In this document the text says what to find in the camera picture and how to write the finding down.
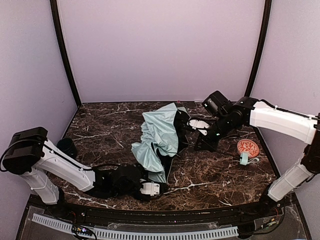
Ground mint green folding umbrella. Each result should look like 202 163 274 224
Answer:
131 102 261 183

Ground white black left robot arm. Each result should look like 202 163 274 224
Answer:
0 126 167 205

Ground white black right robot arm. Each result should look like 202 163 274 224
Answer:
187 91 320 204

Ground red white patterned bowl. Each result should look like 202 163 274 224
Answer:
237 139 260 159

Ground white slotted cable duct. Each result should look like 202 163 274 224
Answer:
31 213 239 240

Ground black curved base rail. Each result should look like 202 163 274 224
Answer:
23 192 303 226

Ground right black corner post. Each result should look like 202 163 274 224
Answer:
244 0 273 97

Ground black corner post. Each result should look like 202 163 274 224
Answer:
244 0 273 97
49 0 82 108

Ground left black corner post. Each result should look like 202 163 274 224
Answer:
49 0 82 108

